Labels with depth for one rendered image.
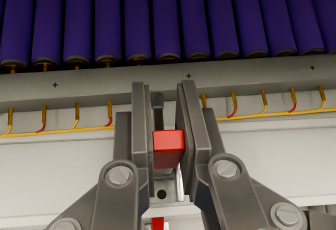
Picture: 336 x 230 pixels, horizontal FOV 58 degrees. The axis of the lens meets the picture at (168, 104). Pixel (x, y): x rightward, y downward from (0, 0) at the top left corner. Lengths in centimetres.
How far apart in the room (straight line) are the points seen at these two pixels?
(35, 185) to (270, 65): 17
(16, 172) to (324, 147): 20
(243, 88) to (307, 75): 4
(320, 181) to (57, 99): 18
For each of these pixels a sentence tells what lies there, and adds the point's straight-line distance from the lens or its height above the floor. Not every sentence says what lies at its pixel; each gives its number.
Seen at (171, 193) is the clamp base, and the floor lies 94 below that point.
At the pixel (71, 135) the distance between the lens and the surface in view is 20.
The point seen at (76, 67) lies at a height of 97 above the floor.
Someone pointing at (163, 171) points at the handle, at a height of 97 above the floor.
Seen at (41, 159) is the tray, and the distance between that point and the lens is 21.
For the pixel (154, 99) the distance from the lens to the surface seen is 19.
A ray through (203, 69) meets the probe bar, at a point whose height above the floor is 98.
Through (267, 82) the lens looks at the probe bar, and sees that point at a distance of 20.
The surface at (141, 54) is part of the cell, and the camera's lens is 21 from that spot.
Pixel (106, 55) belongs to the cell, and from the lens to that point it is 21.
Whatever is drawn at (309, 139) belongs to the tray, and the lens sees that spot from 23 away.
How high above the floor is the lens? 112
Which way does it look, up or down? 53 degrees down
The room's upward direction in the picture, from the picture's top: 3 degrees clockwise
